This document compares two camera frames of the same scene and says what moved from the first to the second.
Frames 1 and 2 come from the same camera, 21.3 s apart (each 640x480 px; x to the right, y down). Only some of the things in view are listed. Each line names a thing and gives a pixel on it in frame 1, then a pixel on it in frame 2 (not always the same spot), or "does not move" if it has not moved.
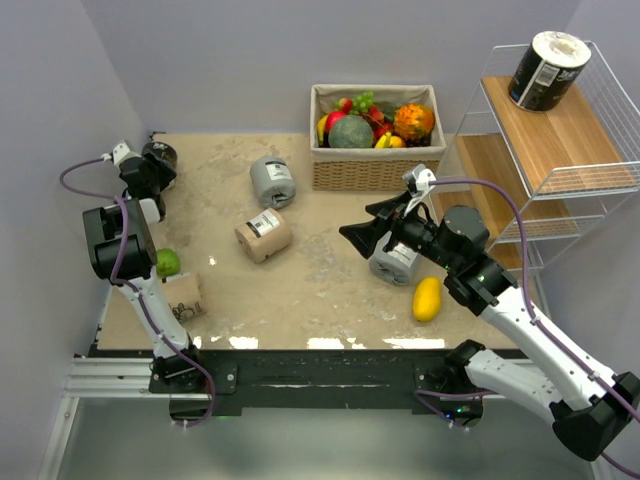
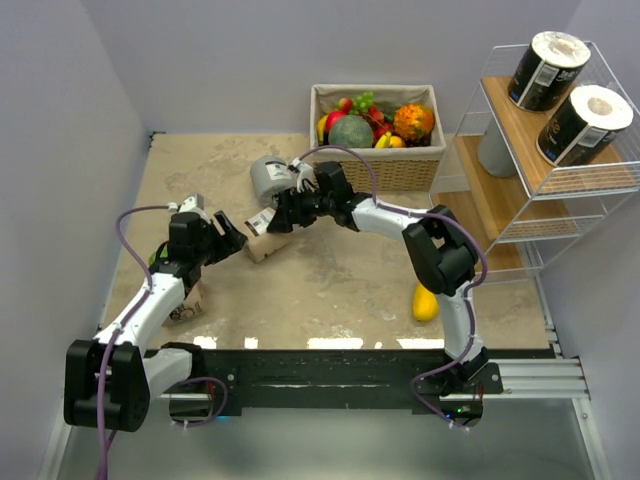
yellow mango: [427, 299] does not move
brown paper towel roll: [264, 236] does not move
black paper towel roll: [547, 71] does not move
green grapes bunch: [362, 102] does not move
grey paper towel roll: [395, 265] to [492, 152]
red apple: [332, 118] does not move
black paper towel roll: [166, 152] to [585, 126]
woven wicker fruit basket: [367, 137] does not move
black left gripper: [156, 168] to [235, 238]
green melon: [350, 131] does not move
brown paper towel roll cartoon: [184, 295] does not move
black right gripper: [365, 236] to [290, 211]
